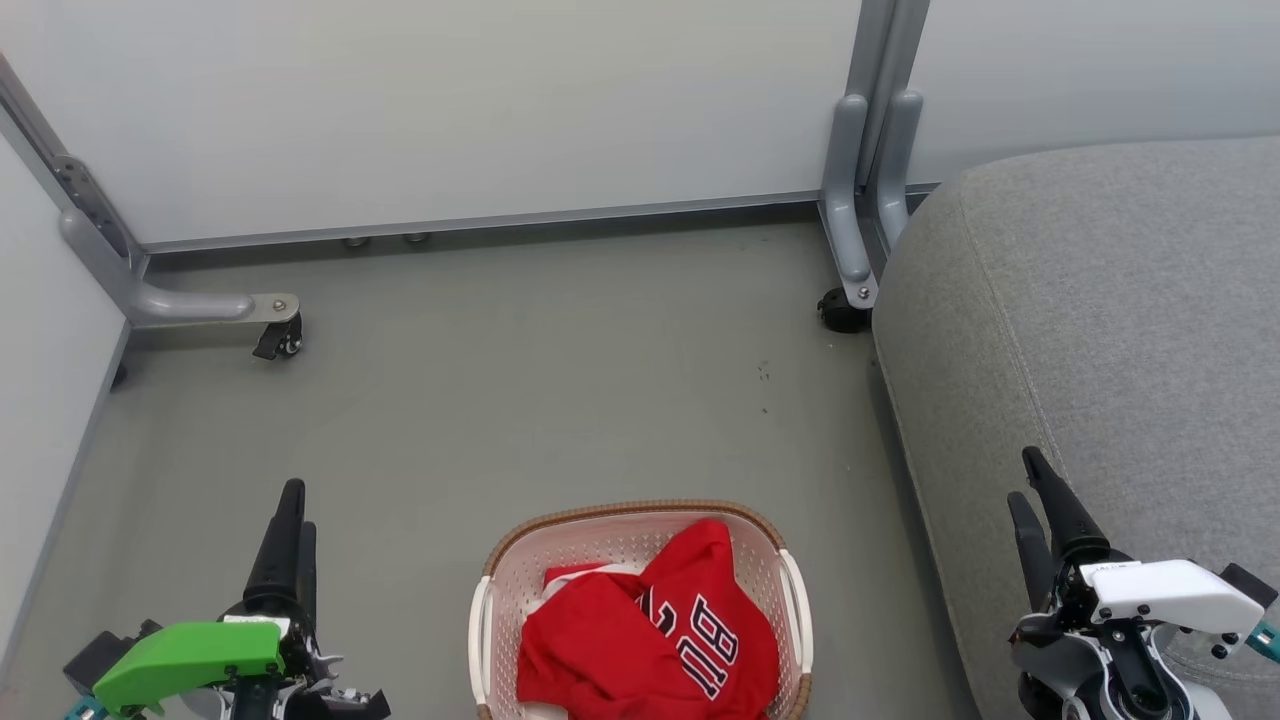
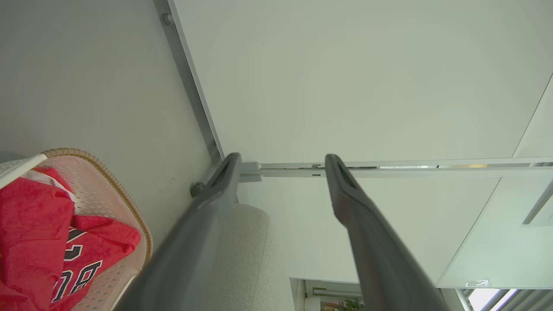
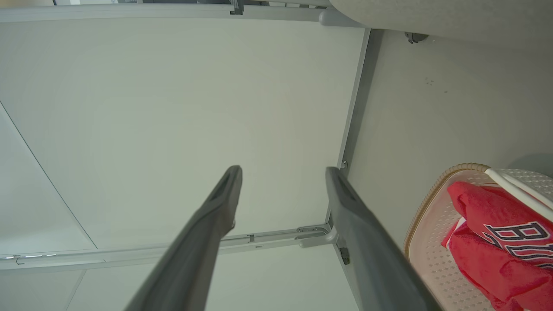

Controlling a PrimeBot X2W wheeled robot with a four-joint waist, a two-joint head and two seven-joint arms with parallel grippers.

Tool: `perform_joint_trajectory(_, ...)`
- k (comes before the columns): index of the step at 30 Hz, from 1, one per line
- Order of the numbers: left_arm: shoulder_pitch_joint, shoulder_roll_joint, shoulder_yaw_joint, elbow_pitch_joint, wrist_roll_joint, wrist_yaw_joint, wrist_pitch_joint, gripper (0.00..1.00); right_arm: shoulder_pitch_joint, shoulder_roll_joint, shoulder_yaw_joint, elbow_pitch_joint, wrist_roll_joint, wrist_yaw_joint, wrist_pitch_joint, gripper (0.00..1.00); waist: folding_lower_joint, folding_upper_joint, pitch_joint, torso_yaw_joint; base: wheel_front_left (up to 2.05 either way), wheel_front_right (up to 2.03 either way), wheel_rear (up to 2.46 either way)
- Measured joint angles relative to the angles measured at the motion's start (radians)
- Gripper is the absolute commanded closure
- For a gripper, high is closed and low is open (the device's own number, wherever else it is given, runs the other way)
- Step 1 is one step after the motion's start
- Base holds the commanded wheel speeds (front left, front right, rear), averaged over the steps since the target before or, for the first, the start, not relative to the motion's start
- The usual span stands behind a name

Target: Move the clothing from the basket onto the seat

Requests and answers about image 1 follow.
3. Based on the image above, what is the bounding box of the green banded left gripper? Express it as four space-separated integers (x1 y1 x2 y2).
92 478 391 720

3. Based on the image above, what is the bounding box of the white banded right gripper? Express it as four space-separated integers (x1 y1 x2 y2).
1007 446 1267 642

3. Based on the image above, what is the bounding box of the red jersey with black lettering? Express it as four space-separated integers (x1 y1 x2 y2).
516 518 782 720

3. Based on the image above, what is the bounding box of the grey fabric sofa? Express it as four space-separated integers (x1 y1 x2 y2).
872 136 1280 720

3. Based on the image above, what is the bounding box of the black caster with white wheel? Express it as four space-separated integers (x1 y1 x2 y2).
252 312 304 362

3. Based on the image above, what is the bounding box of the white perforated laundry basket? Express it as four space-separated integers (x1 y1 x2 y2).
468 499 815 720

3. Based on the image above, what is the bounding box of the round black caster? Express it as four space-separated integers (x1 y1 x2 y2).
817 287 874 335

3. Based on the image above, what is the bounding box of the grey partition foot with plate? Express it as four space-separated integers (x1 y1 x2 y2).
0 55 302 329

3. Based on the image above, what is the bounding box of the grey partition base rail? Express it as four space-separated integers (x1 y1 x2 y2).
140 189 823 257

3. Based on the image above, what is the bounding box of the grey double partition post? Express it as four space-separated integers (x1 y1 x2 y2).
817 0 931 312

